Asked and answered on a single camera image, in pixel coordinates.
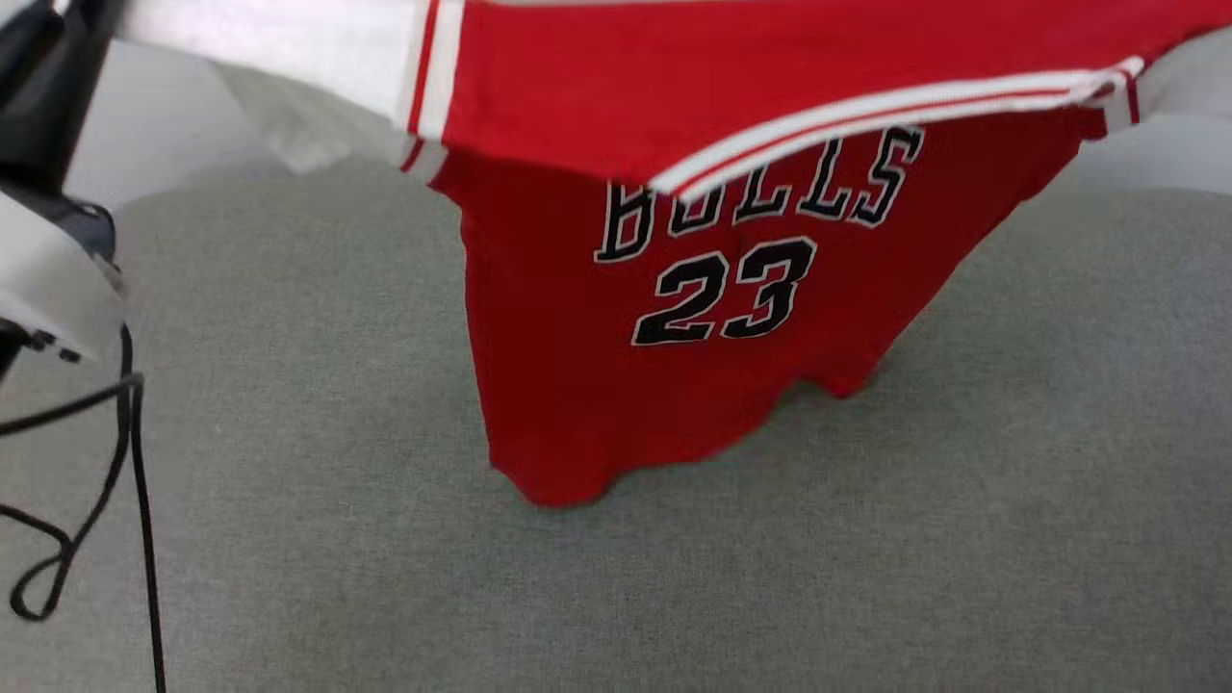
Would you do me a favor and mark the red and white basketball jersey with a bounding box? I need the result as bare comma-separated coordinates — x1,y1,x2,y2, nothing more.
115,0,1232,508

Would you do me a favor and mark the thin black cable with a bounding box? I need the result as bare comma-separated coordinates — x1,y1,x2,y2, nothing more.
0,373,169,693
0,327,136,622

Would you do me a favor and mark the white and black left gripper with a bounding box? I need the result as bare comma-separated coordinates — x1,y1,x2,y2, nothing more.
0,0,128,364

